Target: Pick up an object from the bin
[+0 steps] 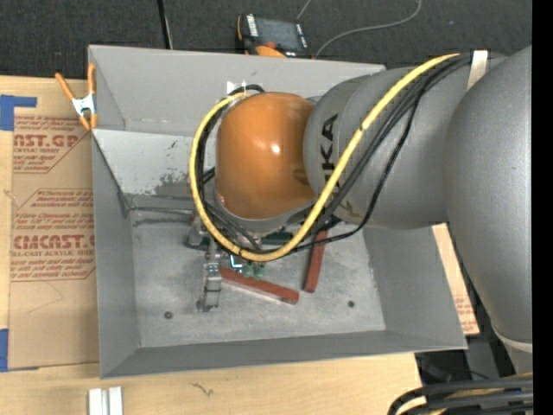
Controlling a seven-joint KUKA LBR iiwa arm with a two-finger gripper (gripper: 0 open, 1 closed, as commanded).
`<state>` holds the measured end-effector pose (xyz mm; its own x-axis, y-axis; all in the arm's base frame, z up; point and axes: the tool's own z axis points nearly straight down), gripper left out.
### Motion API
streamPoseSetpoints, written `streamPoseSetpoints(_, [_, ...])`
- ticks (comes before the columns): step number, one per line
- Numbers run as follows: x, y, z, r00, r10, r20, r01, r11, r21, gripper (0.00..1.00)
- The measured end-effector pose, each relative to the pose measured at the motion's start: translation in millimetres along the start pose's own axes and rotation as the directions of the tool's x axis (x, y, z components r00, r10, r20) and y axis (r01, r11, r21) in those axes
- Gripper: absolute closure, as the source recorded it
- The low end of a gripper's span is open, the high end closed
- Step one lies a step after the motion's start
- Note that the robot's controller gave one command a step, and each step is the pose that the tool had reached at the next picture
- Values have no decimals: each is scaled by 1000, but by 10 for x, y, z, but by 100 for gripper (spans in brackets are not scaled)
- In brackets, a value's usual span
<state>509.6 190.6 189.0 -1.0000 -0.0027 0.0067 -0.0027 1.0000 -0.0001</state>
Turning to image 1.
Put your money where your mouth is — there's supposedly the grey metal bin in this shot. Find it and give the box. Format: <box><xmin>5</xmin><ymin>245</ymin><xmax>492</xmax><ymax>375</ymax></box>
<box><xmin>87</xmin><ymin>44</ymin><xmax>469</xmax><ymax>380</ymax></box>

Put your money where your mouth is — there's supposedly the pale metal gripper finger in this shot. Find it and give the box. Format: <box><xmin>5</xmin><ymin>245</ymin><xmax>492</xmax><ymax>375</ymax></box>
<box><xmin>195</xmin><ymin>262</ymin><xmax>211</xmax><ymax>313</ymax></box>
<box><xmin>207</xmin><ymin>262</ymin><xmax>224</xmax><ymax>312</ymax></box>

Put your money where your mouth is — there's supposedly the brown cardboard board red print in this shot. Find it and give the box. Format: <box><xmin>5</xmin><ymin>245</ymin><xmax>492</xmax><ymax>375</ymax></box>
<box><xmin>0</xmin><ymin>74</ymin><xmax>481</xmax><ymax>372</ymax></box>

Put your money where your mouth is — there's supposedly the red-brown flat block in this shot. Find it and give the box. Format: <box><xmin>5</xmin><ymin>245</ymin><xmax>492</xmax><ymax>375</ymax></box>
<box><xmin>219</xmin><ymin>265</ymin><xmax>301</xmax><ymax>307</ymax></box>
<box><xmin>300</xmin><ymin>228</ymin><xmax>330</xmax><ymax>294</ymax></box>

